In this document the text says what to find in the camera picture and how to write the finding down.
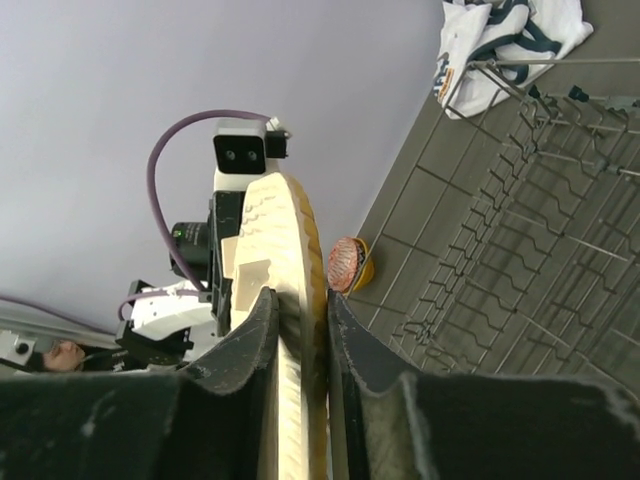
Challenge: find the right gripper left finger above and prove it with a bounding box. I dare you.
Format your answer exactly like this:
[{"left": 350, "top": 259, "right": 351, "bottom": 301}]
[{"left": 1, "top": 288, "right": 279, "bottom": 479}]

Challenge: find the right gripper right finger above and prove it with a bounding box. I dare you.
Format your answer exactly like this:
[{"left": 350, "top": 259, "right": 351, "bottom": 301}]
[{"left": 328, "top": 292, "right": 639, "bottom": 479}]

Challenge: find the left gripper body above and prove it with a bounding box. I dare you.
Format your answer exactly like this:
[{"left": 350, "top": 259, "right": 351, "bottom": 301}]
[{"left": 171, "top": 192, "right": 245, "bottom": 320}]

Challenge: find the yellow woven-pattern plate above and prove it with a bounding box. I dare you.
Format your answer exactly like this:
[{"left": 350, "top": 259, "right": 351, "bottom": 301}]
[{"left": 221, "top": 173, "right": 327, "bottom": 479}]

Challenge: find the red patterned bowl yellow rim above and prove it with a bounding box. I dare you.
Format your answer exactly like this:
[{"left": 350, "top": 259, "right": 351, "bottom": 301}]
[{"left": 327, "top": 237, "right": 375, "bottom": 294}]

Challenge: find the white printed cloth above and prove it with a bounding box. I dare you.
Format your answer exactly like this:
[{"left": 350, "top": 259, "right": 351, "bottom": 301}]
[{"left": 433, "top": 0, "right": 594, "bottom": 120}]

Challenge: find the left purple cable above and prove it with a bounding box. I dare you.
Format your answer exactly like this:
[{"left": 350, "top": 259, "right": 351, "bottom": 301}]
[{"left": 0, "top": 109, "right": 271, "bottom": 326}]

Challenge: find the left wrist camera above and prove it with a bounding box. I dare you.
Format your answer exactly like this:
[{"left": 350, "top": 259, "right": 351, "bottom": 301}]
[{"left": 213, "top": 113, "right": 291, "bottom": 192}]

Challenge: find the grey wire dish rack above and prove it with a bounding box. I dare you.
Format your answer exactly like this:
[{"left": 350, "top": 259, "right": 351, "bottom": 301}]
[{"left": 344, "top": 54, "right": 640, "bottom": 376}]

